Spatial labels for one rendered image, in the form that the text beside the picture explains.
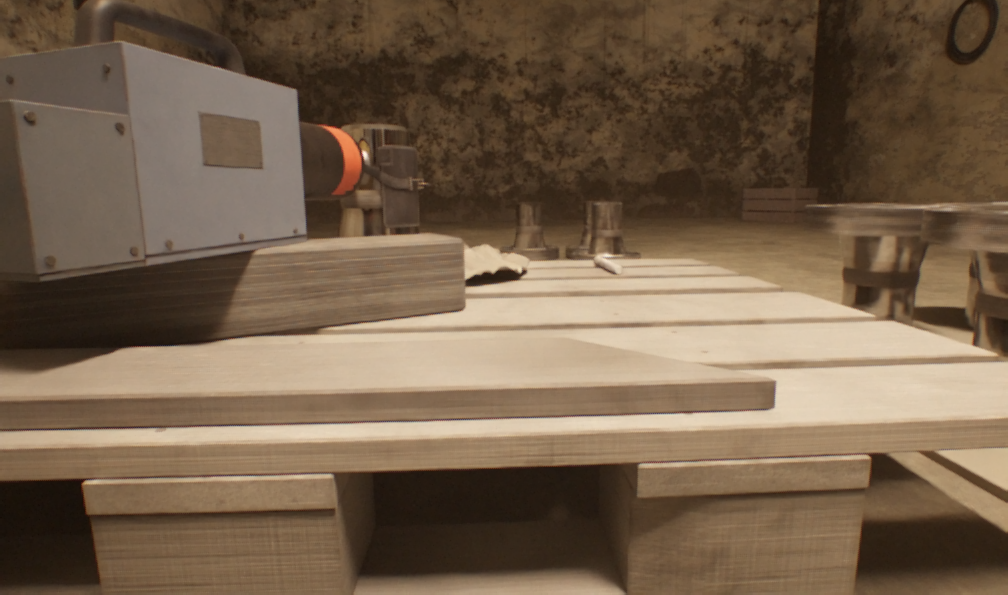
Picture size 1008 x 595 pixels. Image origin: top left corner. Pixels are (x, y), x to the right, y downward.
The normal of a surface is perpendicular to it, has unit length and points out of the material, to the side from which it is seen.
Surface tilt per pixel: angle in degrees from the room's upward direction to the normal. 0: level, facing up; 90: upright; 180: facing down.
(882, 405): 0
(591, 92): 90
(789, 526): 90
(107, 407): 90
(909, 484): 0
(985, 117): 90
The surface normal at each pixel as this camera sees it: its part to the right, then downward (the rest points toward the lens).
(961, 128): -1.00, 0.02
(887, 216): -0.54, 0.15
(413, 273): 0.46, 0.14
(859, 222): -0.78, 0.11
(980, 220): -0.96, 0.06
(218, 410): 0.04, 0.16
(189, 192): 0.96, 0.03
